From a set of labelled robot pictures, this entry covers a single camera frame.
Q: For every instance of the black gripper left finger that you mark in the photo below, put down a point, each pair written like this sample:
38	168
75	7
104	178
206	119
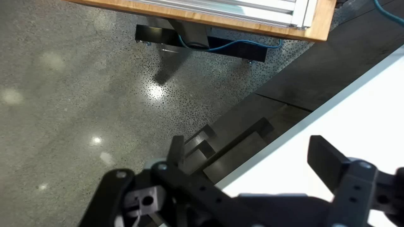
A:
176	153

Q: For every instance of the wooden table with aluminium rails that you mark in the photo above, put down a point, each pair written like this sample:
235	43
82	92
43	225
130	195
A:
294	19

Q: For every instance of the black table base foot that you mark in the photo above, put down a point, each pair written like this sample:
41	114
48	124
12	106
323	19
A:
198	39

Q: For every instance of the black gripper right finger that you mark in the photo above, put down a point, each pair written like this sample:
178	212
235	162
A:
327	162

